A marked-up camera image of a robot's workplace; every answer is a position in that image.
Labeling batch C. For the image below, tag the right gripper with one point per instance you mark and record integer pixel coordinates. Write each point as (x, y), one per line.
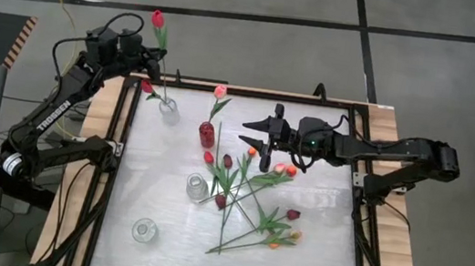
(281, 134)

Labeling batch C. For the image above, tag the round clear glass vase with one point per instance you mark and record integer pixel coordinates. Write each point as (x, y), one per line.
(144, 230)

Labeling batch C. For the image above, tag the embossed clear glass vase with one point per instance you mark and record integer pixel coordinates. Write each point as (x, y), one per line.
(196, 187)

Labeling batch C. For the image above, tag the smooth clear glass vase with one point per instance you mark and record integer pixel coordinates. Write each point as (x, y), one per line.
(170, 111)

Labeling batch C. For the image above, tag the black aluminium table frame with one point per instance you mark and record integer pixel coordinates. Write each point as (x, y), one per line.
(270, 96)

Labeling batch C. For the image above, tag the green stem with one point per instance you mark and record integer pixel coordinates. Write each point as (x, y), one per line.
(209, 158)

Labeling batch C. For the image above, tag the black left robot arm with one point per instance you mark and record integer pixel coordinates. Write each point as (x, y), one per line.
(53, 115)

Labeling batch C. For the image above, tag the silver frame bracket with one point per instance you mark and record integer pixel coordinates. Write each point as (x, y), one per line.
(117, 147)
(359, 179)

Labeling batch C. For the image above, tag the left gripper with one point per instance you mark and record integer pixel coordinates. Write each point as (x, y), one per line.
(133, 52)

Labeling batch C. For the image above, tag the red glass vase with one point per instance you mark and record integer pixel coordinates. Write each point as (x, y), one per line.
(207, 134)

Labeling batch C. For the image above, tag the black clamp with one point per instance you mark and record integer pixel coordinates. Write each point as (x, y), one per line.
(320, 91)

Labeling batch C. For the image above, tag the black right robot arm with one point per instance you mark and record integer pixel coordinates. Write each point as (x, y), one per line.
(382, 149)

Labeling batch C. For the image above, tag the orange artificial tulip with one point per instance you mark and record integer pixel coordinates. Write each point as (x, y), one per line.
(252, 152)
(291, 171)
(273, 245)

